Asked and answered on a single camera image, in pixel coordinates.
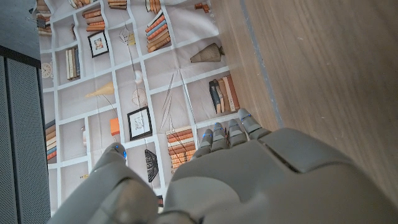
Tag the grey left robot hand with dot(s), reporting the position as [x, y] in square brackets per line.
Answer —
[264, 180]

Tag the printed bookshelf backdrop cloth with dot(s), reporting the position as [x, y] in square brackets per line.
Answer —
[130, 77]

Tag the black perforated partition panel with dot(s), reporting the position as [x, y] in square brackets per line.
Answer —
[21, 140]

